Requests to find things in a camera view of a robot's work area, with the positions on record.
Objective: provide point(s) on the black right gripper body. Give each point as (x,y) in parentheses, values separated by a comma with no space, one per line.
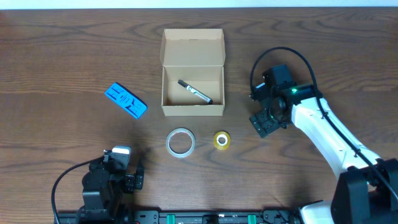
(267,119)

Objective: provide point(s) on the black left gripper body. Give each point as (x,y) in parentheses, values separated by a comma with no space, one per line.
(132,182)

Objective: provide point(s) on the small yellow tape roll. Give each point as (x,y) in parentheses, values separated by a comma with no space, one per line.
(222,140)

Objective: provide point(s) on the blue plastic tape dispenser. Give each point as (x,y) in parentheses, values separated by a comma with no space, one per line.
(126,100)

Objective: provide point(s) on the black white marker pen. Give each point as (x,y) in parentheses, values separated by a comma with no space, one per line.
(196,92)

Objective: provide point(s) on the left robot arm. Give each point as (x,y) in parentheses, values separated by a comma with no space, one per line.
(103,189)

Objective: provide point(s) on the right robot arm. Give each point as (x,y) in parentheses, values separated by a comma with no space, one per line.
(366,190)

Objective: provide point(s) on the large clear tape roll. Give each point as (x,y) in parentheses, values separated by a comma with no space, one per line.
(180,143)

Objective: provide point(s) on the open cardboard box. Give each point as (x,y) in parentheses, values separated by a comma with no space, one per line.
(197,57)

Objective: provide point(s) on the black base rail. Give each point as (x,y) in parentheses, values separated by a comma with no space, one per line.
(216,217)

